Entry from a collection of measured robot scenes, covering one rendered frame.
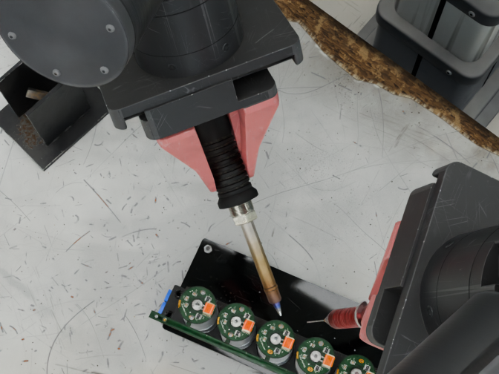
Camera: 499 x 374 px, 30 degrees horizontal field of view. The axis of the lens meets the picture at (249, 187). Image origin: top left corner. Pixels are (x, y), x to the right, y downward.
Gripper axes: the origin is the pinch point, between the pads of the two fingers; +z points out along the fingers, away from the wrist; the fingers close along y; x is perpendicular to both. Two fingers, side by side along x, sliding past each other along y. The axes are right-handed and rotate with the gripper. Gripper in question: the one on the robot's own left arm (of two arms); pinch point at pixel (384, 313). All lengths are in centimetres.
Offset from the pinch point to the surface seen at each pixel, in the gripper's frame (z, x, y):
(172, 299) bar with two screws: 22.9, -5.8, 0.0
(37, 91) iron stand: 25.6, -20.4, -10.8
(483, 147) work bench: 18.1, 11.4, -19.0
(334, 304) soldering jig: 19.4, 4.5, -3.5
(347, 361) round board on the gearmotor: 13.9, 4.6, 0.7
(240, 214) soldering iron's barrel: 8.9, -6.6, -4.1
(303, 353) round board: 14.9, 1.9, 1.2
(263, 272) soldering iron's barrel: 9.9, -3.8, -1.6
